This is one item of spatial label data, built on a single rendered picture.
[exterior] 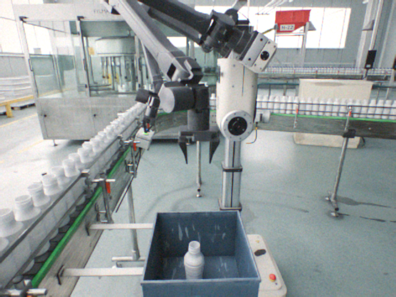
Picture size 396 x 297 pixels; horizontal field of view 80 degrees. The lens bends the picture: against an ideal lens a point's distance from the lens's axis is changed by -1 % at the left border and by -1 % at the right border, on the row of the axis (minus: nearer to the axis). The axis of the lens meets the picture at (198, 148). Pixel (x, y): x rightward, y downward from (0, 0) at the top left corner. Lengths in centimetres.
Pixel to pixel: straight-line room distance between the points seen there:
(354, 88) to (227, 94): 398
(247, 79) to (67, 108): 405
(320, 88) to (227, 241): 412
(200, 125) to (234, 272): 62
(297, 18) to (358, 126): 531
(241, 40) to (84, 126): 411
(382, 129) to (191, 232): 218
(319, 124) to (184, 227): 194
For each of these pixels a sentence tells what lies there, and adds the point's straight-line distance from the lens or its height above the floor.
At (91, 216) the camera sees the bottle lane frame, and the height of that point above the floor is 95.
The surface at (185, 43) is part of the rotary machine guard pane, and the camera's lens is 433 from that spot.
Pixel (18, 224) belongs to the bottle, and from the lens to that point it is 71.
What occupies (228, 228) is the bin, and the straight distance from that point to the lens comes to 99.
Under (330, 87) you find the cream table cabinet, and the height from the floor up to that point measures 108.
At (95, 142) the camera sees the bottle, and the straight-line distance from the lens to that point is 111.
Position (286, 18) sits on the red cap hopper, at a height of 261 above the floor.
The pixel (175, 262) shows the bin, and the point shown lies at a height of 73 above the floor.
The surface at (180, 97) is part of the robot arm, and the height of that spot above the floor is 140.
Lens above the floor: 148
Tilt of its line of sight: 20 degrees down
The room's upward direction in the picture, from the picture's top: straight up
